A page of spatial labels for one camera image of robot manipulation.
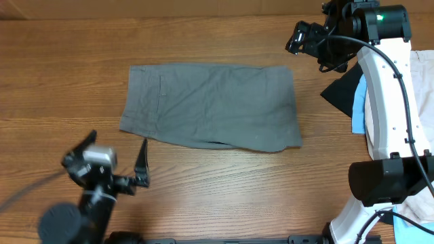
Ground beige shorts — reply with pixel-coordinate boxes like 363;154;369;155
364;49;434;224

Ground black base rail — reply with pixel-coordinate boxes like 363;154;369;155
104;232;382;244

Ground grey shorts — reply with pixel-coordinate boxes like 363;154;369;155
119;63;302;153

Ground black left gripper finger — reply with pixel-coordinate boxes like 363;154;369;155
134;138;150;188
67;130;97;157

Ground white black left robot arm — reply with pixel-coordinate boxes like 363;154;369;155
38;130;150;244

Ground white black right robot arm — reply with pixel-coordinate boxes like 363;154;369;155
287;0;433;243

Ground black folded garment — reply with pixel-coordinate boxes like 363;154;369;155
321;62;363;117

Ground light blue garment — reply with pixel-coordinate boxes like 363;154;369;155
351;75;367;134

